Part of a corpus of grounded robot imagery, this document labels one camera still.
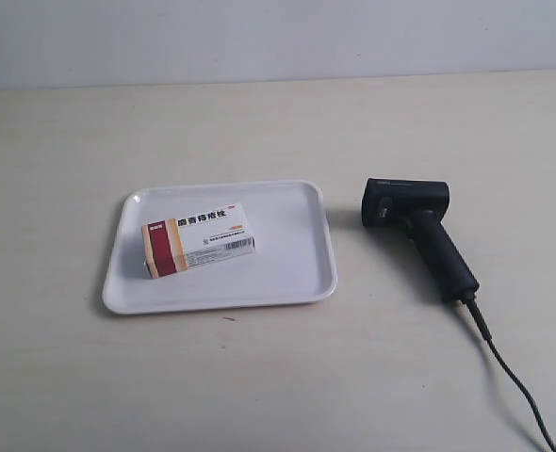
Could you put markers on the white red medicine box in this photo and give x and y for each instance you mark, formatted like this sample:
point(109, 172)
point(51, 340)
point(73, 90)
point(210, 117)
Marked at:
point(175, 245)

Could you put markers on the black handheld barcode scanner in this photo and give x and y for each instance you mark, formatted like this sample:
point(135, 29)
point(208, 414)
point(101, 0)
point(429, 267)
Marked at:
point(417, 208)

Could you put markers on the white plastic tray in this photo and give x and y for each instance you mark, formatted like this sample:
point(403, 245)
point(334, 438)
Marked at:
point(293, 261)

